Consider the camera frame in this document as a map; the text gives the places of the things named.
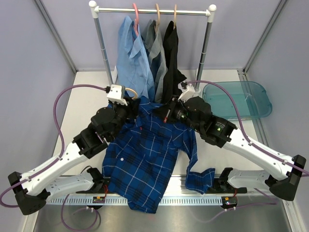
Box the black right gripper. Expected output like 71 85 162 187
154 95 203 133

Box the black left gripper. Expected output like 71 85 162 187
108 95 139 140

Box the beige hanger of plaid shirt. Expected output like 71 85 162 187
125 87 138 99

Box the blue plaid shirt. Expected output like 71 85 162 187
102 96 215 214

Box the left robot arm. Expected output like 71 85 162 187
8 97 140 216

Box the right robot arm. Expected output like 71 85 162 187
154 97 306 201

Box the black shirt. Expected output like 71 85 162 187
161 21 186 103

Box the light blue shirt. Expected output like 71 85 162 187
116 16 155 101

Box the grey shirt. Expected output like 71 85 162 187
142 20 168 103

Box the beige hanger with grey shirt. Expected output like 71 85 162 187
154 3 160 34

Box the pink plastic hanger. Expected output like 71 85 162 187
132 3 139 37

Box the beige hanger with black shirt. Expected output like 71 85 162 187
173 4 177 29

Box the teal transparent plastic tray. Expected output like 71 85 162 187
203 81 272 121

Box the white and chrome clothes rack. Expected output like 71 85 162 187
88 0 217 88

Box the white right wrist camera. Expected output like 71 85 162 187
178 82 201 102

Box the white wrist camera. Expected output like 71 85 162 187
178 82 201 102
106 85 127 106

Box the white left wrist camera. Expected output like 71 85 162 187
106 85 127 106

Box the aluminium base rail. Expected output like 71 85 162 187
48 174 293 196

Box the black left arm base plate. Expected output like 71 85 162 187
76 178 111 194

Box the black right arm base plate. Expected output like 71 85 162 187
206 178 248 194

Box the light blue slotted cable duct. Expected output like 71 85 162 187
45 195 224 205

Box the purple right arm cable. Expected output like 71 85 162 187
185 80 309 223

